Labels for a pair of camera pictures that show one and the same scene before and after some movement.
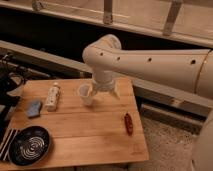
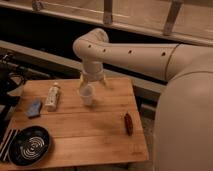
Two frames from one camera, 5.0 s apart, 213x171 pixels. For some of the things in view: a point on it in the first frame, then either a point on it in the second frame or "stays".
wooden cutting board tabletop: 87,121 stays
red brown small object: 129,124 stays
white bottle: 52,97 stays
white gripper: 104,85 to 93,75
